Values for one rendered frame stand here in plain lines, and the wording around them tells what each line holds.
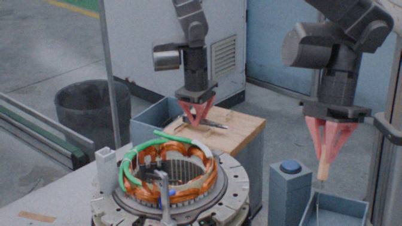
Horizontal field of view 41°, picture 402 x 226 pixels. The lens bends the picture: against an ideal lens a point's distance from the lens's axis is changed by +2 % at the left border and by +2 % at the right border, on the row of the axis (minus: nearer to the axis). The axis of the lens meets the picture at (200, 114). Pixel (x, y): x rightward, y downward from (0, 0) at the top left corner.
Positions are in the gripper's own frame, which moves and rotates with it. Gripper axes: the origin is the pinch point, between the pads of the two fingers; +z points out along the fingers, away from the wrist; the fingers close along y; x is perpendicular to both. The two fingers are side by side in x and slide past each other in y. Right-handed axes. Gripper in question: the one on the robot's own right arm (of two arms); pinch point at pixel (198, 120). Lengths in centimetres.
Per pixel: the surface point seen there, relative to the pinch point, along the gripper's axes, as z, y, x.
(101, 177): -3.4, 34.6, -0.5
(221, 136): 3.1, -0.3, 6.2
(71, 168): 39, -11, -61
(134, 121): 2.8, 3.6, -17.6
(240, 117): 3.0, -11.5, 5.8
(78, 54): 104, -229, -276
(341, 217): 7.7, 10.2, 39.8
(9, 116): 32, -20, -101
